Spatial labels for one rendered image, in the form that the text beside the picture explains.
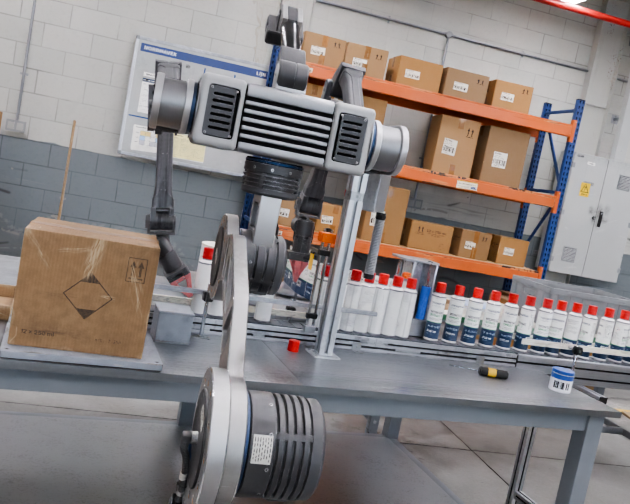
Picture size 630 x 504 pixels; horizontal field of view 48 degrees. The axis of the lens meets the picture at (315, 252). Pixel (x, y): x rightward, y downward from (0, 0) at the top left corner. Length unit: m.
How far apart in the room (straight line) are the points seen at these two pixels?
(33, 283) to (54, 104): 5.02
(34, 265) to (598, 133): 6.85
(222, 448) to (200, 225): 5.59
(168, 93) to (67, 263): 0.45
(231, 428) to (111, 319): 0.65
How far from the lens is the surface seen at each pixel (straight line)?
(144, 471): 2.70
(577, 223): 7.52
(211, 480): 1.16
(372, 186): 2.12
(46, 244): 1.71
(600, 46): 8.02
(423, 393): 2.01
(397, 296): 2.38
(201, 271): 2.15
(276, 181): 1.58
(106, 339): 1.74
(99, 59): 6.68
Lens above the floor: 1.35
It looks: 6 degrees down
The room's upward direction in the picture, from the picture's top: 11 degrees clockwise
